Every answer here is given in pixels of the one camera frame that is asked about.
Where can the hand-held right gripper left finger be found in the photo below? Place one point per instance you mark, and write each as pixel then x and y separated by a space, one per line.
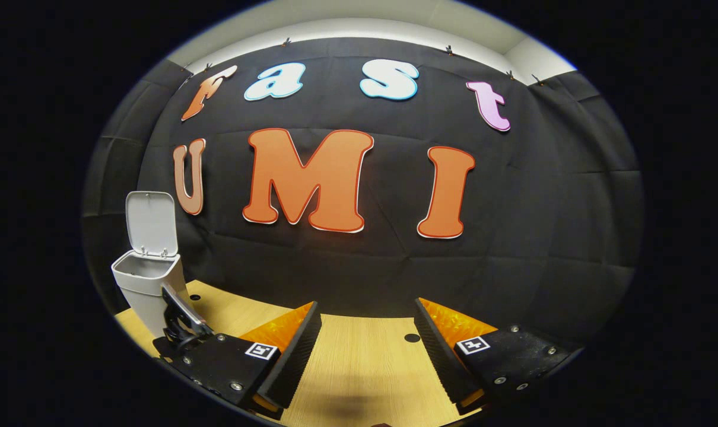
pixel 294 362

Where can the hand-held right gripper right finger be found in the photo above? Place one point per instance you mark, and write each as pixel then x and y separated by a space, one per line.
pixel 439 362

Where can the white desktop garbage bin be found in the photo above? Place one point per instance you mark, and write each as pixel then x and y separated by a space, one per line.
pixel 142 279

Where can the wooden desktop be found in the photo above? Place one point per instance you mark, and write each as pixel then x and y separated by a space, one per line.
pixel 365 367

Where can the black backdrop cloth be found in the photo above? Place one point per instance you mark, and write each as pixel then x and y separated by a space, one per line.
pixel 394 267

